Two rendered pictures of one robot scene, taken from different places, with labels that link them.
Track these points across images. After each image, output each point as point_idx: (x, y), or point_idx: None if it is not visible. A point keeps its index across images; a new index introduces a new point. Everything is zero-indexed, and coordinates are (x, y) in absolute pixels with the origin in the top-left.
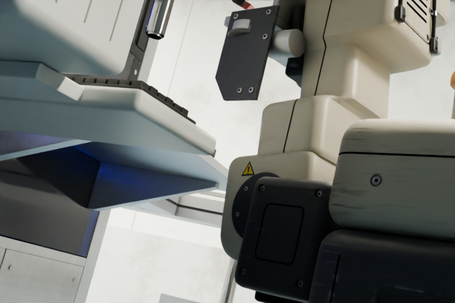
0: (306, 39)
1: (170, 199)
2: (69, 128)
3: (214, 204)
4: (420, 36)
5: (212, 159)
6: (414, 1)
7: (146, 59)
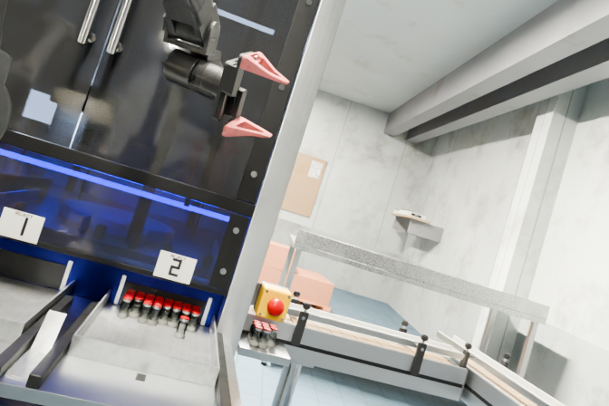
0: None
1: (440, 380)
2: None
3: (500, 400)
4: None
5: (27, 392)
6: None
7: (261, 212)
